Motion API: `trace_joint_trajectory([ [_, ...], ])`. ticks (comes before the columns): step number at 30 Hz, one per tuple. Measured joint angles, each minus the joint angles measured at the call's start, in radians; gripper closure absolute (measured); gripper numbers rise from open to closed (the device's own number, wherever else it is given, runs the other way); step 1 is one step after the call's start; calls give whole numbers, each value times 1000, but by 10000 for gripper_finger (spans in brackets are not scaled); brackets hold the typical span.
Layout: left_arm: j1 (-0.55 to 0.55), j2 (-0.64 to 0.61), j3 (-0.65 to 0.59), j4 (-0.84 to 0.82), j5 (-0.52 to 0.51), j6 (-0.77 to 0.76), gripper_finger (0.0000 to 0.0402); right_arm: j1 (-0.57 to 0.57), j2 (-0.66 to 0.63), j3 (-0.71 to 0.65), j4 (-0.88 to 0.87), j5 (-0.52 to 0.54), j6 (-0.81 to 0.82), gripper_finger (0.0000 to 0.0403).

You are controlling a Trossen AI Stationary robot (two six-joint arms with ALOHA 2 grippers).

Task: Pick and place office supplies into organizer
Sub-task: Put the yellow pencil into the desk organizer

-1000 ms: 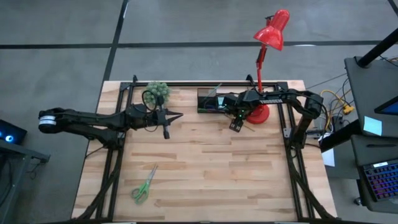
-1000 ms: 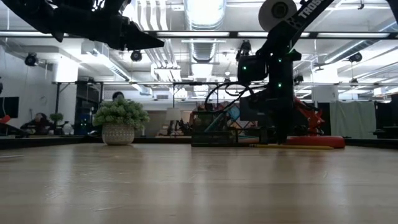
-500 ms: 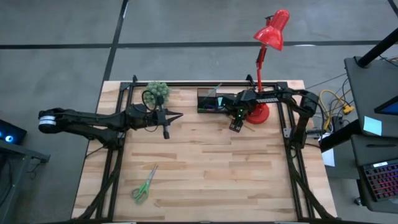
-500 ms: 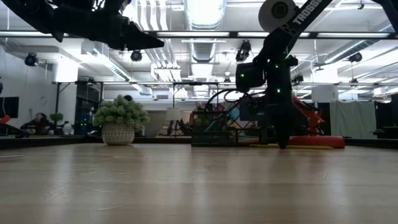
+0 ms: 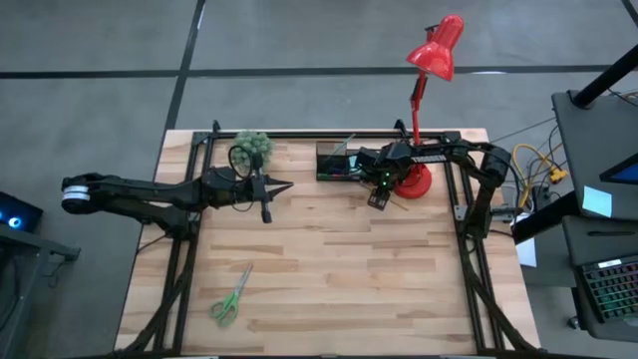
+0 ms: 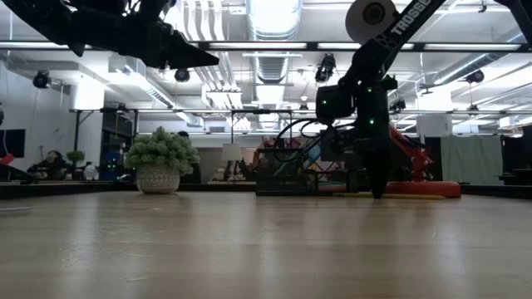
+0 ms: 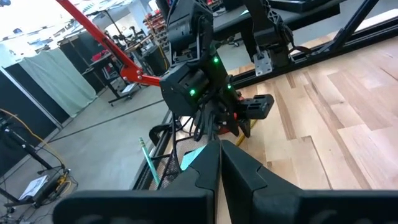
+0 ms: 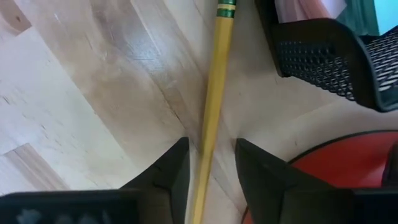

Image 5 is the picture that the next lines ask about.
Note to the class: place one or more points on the dark metal stand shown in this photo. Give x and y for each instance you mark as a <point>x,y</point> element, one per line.
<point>55,251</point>

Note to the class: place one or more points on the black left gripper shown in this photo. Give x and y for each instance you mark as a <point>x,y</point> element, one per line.
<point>264,189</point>

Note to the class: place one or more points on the dark grey side table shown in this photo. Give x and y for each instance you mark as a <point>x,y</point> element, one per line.
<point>588,149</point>
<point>598,244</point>

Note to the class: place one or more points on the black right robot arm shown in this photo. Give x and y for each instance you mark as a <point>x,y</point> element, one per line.
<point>478,169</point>

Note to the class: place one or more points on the red desk lamp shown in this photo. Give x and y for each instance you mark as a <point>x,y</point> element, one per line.
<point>433,50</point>

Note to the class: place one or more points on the black stand beam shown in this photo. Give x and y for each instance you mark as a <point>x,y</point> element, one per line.
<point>545,217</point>

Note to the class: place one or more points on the tablet with blue screen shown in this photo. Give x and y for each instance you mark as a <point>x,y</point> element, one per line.
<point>625,172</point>

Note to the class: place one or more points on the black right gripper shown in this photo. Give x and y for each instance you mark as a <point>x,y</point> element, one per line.
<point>381,167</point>

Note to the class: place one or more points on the black mesh desk organizer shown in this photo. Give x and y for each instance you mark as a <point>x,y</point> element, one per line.
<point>326,164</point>

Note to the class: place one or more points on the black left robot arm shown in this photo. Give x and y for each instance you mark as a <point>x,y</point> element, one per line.
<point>139,192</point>

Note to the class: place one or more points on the laptop with backlit keyboard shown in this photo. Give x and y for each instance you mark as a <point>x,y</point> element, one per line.
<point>613,289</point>

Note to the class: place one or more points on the black pole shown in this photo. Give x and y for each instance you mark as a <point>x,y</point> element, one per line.
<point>605,75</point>

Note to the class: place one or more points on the light blue paper note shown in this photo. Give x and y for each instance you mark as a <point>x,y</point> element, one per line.
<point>597,202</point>

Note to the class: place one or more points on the white paper sheet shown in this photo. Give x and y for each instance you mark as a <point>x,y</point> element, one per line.
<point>527,251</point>

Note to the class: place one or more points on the black metal table frame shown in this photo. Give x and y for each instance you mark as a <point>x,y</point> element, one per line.
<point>451,135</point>

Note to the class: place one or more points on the yellow wooden pencil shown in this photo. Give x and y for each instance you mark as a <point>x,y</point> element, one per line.
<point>399,204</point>

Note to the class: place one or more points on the green plant in white pot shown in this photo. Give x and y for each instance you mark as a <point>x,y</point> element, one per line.
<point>254,144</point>

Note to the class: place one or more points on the blue lit computer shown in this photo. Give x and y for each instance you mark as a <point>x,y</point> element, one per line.
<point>20,214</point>

